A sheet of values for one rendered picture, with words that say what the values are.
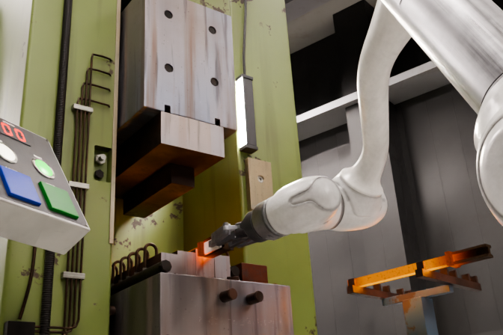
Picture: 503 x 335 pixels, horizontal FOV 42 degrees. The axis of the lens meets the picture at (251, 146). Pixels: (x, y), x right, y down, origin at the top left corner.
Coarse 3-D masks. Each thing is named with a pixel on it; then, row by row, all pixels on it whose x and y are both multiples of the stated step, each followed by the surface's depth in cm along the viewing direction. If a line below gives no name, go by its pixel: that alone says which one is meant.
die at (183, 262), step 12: (180, 252) 159; (192, 252) 161; (180, 264) 157; (192, 264) 159; (204, 264) 161; (216, 264) 164; (228, 264) 166; (204, 276) 160; (216, 276) 162; (228, 276) 164
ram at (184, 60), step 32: (160, 0) 186; (128, 32) 188; (160, 32) 182; (192, 32) 189; (224, 32) 197; (128, 64) 183; (160, 64) 177; (192, 64) 184; (224, 64) 192; (128, 96) 178; (160, 96) 173; (192, 96) 180; (224, 96) 187; (128, 128) 180; (224, 128) 183
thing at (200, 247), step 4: (204, 240) 162; (208, 240) 161; (200, 244) 161; (196, 248) 164; (200, 248) 161; (220, 248) 155; (224, 248) 155; (228, 248) 156; (200, 252) 160; (212, 252) 158; (216, 252) 157; (220, 252) 157; (224, 252) 157; (204, 256) 160; (208, 256) 160; (212, 256) 160
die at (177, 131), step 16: (160, 112) 171; (144, 128) 177; (160, 128) 169; (176, 128) 172; (192, 128) 176; (208, 128) 179; (128, 144) 184; (144, 144) 175; (160, 144) 168; (176, 144) 170; (192, 144) 173; (208, 144) 177; (224, 144) 180; (128, 160) 182; (144, 160) 177; (160, 160) 177; (176, 160) 178; (192, 160) 179; (208, 160) 179; (128, 176) 187; (144, 176) 187; (128, 192) 198
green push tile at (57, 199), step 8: (40, 184) 126; (48, 184) 128; (48, 192) 125; (56, 192) 128; (64, 192) 131; (48, 200) 124; (56, 200) 126; (64, 200) 128; (56, 208) 123; (64, 208) 126; (72, 208) 129; (72, 216) 127
